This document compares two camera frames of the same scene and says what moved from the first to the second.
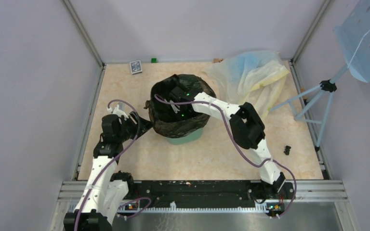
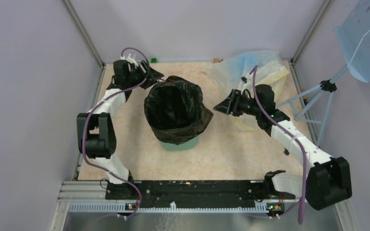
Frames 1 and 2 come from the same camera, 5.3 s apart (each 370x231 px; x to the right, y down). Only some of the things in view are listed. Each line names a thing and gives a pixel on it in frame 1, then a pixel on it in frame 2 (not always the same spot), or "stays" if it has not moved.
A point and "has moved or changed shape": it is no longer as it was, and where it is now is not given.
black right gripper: [179, 111] -> [228, 106]
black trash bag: [162, 120] has moved or changed shape
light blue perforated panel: [364, 35] stays
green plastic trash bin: [187, 138] -> [188, 145]
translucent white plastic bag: [257, 77] stays
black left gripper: [144, 125] -> [153, 75]
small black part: [287, 149] stays
